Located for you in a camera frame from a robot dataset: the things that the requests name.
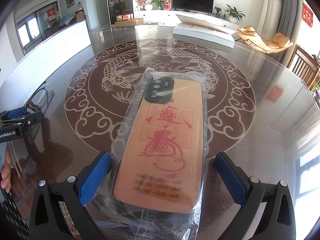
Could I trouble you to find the black television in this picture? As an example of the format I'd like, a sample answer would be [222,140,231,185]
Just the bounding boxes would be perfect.
[172,0,215,13]

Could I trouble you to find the blue table cover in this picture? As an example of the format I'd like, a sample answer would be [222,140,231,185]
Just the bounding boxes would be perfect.
[58,13,76,26]

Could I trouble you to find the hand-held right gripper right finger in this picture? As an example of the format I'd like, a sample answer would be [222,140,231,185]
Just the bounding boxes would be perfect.
[214,152,297,240]

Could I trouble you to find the red window poster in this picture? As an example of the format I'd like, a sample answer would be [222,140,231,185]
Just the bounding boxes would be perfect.
[47,8,59,23]

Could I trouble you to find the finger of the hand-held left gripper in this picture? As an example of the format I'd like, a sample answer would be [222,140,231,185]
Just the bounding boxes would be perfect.
[0,107,45,133]

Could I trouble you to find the orange phone case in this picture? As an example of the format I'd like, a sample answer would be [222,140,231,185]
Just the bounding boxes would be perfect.
[96,66,209,240]

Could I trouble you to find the white television cabinet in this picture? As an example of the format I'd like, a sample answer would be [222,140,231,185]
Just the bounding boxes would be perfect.
[133,9,241,30]

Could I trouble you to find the black glasses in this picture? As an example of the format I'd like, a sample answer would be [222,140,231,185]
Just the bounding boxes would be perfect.
[23,80,51,113]

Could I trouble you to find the covered standing air conditioner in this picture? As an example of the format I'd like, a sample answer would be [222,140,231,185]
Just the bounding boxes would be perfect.
[256,0,285,33]

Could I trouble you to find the person's left hand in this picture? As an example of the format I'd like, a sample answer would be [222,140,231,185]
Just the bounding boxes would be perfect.
[0,152,12,193]

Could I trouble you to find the wooden chair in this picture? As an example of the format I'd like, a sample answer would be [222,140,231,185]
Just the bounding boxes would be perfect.
[287,44,320,91]

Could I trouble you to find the leafy plant in white pot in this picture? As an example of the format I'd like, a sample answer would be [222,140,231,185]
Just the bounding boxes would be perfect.
[224,4,246,23]

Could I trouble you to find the orange lounge chair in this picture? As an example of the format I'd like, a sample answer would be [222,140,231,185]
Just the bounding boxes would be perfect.
[236,25,294,55]

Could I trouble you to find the brown cardboard carton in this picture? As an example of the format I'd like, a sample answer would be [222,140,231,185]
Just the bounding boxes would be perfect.
[114,18,144,26]

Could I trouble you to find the flat white box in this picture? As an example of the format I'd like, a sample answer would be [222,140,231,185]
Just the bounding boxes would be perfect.
[172,13,236,48]

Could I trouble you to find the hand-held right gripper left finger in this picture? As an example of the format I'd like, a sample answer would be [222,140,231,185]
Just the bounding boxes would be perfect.
[28,151,112,240]

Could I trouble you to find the black glass display cabinet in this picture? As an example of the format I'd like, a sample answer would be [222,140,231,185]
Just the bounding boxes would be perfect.
[105,0,133,26]

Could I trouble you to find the grey curtain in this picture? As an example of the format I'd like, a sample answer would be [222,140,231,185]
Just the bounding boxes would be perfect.
[277,0,298,66]

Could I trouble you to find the red wall hanging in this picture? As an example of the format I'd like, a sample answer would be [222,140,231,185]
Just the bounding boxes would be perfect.
[302,2,314,28]

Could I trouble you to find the orange printed carton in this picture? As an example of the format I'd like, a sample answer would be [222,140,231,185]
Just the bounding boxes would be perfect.
[116,13,134,22]

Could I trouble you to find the green potted plant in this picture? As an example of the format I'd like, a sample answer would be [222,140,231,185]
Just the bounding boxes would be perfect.
[150,0,166,11]

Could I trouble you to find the red flower bouquet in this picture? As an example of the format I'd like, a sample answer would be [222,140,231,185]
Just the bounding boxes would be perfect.
[135,0,150,11]

